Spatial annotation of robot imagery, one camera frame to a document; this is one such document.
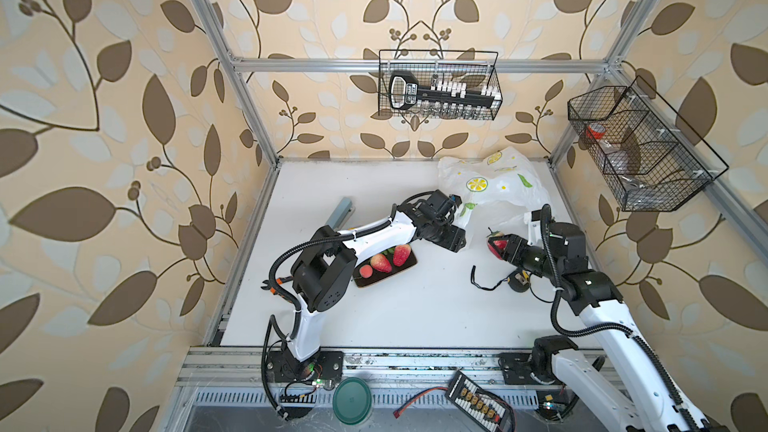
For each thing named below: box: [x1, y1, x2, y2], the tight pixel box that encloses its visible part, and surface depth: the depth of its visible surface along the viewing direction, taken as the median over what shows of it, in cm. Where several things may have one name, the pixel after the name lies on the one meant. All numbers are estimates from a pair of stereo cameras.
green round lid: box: [333, 377, 373, 425], surface depth 63 cm
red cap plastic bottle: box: [586, 122, 640, 186], surface depth 81 cm
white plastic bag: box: [438, 146, 551, 243], surface depth 91 cm
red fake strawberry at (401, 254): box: [393, 244, 411, 267], surface depth 93 cm
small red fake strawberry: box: [370, 253, 393, 273], surface depth 90 cm
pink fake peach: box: [359, 264, 373, 279], surface depth 90 cm
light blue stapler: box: [325, 196, 356, 231], surface depth 103 cm
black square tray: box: [353, 248, 418, 288], surface depth 91 cm
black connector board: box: [444, 370, 512, 432], surface depth 70 cm
